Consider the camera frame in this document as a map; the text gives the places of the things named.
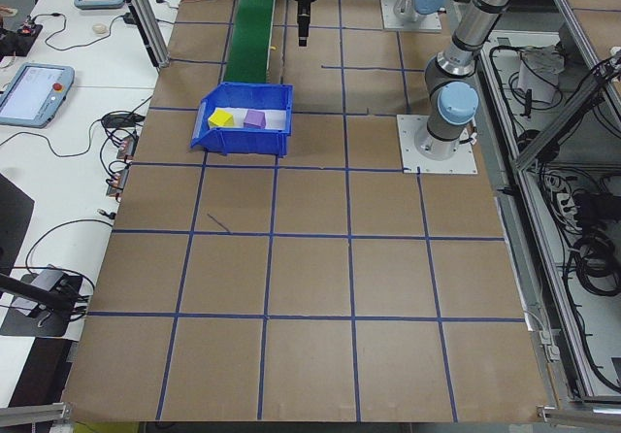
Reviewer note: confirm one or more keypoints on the purple block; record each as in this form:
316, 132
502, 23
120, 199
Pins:
254, 120

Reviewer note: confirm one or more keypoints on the yellow block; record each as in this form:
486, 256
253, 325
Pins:
220, 118

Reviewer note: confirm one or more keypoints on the green conveyor belt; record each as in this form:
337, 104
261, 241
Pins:
247, 25

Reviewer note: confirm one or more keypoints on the white bin liner sheet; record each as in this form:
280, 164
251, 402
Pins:
276, 120

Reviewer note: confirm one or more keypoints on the blue plastic bin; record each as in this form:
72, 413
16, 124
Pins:
242, 144

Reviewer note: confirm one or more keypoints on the small black power adapter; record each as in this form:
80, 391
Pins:
129, 18

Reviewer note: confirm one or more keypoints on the small white round object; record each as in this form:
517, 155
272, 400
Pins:
99, 28

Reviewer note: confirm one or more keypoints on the small brown circuit board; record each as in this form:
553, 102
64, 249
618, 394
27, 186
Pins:
127, 147
118, 183

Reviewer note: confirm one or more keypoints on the white desk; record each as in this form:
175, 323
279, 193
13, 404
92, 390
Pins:
73, 64

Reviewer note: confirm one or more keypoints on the teach pendant with red button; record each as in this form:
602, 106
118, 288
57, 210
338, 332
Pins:
29, 93

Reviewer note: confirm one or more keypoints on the black electronics device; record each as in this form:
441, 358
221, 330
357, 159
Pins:
19, 40

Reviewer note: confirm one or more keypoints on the white power strip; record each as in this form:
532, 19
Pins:
565, 202

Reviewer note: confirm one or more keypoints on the black power brick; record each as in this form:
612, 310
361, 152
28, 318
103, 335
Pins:
589, 207

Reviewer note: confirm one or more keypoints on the black flat panel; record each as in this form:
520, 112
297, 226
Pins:
12, 224

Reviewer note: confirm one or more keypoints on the grey box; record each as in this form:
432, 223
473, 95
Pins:
46, 277

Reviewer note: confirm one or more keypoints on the black stand pole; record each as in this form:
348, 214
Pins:
24, 291

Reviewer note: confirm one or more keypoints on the short aluminium profile bar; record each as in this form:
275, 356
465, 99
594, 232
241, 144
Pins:
572, 409
34, 411

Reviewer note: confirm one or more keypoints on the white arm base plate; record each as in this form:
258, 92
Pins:
388, 23
412, 161

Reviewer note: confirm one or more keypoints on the aluminium profile post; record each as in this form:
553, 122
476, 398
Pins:
145, 20

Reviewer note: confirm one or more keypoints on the V-shaped metal bar frame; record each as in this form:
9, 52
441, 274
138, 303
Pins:
558, 122

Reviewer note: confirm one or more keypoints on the black stand base plate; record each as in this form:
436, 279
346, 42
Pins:
48, 323

